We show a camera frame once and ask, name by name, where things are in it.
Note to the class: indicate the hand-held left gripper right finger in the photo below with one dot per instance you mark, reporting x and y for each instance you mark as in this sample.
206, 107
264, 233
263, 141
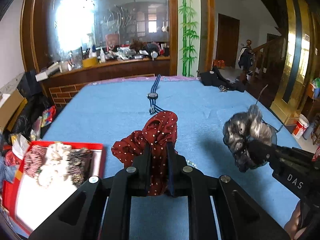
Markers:
171, 173

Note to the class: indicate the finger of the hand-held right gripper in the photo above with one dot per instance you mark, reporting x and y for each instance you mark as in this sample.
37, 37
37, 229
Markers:
261, 152

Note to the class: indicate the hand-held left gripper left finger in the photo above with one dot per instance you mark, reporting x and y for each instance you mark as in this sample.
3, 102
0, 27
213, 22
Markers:
147, 160

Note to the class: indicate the black grey lace scrunchie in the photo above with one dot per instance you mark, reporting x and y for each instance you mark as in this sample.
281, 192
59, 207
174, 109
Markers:
240, 130

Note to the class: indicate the red polka dot scrunchie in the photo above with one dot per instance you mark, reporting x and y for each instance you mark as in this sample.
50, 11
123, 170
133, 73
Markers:
160, 127

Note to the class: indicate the red jewelry box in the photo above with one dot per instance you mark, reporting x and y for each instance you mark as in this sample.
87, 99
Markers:
22, 200

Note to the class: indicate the person's right hand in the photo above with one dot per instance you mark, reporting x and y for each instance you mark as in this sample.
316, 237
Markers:
293, 222

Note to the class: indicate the white plastic bucket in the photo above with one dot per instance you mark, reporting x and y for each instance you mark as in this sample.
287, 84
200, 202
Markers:
300, 127

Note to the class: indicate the dark sequined scrunchie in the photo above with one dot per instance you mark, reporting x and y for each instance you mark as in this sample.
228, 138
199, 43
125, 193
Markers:
80, 165

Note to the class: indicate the metal key bunch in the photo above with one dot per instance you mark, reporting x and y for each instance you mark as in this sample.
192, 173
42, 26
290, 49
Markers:
223, 88

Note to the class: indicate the black cloth bag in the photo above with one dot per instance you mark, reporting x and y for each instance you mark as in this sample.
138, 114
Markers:
212, 78

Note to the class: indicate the white scrunchie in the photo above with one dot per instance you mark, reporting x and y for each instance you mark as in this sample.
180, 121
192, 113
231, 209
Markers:
58, 151

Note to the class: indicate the wooden counter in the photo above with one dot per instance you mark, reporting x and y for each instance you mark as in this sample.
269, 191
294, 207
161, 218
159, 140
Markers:
112, 70

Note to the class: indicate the wooden stair railing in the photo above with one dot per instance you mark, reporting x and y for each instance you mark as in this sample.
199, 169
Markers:
267, 55

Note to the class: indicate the colourful plastic bag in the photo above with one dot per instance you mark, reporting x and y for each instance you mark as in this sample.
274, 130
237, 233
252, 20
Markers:
48, 116

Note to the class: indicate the yellow container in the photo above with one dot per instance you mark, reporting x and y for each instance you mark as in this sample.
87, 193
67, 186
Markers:
89, 62

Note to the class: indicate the red plaid scrunchie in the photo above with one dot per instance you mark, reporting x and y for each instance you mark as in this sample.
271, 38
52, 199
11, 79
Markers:
33, 160

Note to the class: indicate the brown wooden door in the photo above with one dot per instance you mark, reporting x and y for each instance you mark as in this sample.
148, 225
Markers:
227, 40

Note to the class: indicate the clear glass pitcher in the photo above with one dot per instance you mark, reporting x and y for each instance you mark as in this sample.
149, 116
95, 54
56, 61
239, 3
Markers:
77, 58

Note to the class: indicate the white flat box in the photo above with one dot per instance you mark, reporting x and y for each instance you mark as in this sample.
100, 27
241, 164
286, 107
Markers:
46, 74

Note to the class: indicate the cardboard box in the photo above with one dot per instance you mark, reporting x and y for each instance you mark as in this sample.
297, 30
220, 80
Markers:
11, 107

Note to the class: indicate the etched glass partition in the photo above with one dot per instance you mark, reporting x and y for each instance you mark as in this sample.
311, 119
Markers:
100, 17

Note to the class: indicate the thin frame eyeglasses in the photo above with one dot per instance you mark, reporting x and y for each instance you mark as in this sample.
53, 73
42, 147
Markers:
261, 95

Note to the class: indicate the dark clothes on post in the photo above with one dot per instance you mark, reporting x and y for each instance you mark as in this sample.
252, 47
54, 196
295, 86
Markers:
246, 58

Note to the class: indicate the green bamboo wall decal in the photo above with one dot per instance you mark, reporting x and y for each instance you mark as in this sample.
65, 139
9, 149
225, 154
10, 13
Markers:
188, 30

